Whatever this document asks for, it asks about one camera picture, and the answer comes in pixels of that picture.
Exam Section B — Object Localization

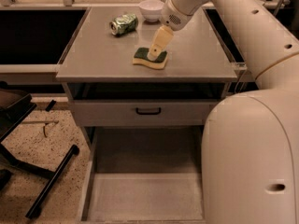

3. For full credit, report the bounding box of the grey drawer cabinet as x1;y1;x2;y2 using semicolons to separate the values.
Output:
55;5;247;224

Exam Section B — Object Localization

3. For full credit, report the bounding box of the black drawer handle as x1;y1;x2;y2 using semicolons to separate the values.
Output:
135;107;162;116

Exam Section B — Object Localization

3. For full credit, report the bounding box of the crushed green soda can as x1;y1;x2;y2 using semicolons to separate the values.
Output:
109;13;138;36

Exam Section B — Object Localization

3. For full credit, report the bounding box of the black chair base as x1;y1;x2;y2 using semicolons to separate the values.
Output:
0;81;80;220

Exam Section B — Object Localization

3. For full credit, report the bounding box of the green and yellow sponge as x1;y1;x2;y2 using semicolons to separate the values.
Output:
133;48;168;70

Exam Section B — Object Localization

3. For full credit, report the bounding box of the closed grey drawer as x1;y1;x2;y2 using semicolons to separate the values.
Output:
69;100;217;127

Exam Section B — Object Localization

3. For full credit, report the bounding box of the white ceramic bowl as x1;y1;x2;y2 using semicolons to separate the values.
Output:
138;0;164;22

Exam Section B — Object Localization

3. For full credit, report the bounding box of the open grey bottom drawer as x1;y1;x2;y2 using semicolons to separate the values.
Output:
77;127;206;224

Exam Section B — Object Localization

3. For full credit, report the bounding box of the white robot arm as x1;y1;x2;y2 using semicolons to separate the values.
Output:
163;0;299;224

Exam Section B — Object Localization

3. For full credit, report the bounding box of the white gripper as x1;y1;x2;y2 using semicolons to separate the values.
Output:
148;0;192;61

